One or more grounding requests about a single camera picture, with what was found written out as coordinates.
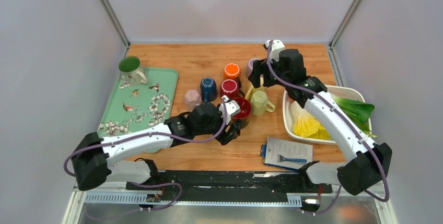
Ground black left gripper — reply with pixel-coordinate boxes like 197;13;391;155
195;109;238;145

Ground blue razor package card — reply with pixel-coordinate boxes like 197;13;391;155
260;137;313;171

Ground black skull mug red inside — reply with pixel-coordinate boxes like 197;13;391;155
232;97;252;131

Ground white vegetable basin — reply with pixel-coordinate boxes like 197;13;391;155
283;85;365;145

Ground pink octagonal mug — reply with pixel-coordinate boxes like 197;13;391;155
184;89;202;111

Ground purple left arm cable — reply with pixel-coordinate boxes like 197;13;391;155
63;101;229;211

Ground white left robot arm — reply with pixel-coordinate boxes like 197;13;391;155
64;100;240;191

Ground green floral serving tray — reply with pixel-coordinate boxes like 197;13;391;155
97;67;178;137

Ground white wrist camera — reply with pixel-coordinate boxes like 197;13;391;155
263;39;285;62
219;95;241;117

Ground green bok choy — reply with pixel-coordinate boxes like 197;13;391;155
332;95;376;137

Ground mauve mug black handle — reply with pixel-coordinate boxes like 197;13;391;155
245;58;260;79

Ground orange mug black handle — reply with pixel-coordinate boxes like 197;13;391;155
223;63;241;87

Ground yellow mug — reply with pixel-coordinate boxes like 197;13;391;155
245;76;266;100

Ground dark blue octagonal mug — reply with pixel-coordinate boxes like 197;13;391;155
200;77;217;102

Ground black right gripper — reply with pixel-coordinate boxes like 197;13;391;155
248;55;290;89

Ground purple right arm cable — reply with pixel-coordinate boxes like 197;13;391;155
266;41;391;215

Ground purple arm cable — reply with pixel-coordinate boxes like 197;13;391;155
63;101;229;211
266;41;391;215

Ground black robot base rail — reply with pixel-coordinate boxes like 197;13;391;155
146;170;332;203

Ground cream floral mug green inside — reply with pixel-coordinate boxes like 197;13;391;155
118;56;148;86

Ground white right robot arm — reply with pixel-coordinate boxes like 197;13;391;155
248;49;392;202

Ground red mug black handle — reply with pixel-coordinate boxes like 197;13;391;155
220;79;245;99

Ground light green octagonal mug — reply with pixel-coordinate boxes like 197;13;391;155
250;90;275;116

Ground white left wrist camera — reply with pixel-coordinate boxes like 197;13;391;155
219;95;241;117

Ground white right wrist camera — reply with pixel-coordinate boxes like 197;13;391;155
263;39;285;62

